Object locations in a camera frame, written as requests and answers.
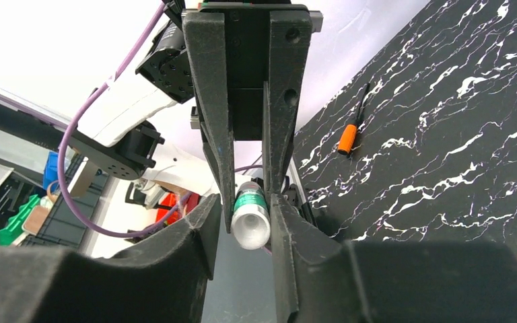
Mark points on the green white glue stick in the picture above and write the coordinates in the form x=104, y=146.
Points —
x=250, y=224

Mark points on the orange handled screwdriver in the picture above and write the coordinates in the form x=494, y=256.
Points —
x=348, y=136

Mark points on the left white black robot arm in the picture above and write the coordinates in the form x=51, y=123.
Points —
x=122, y=141

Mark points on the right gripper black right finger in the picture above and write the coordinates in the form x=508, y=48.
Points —
x=318, y=279

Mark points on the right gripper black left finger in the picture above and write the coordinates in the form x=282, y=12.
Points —
x=160, y=279

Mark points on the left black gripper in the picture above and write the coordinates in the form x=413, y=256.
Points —
x=247, y=65

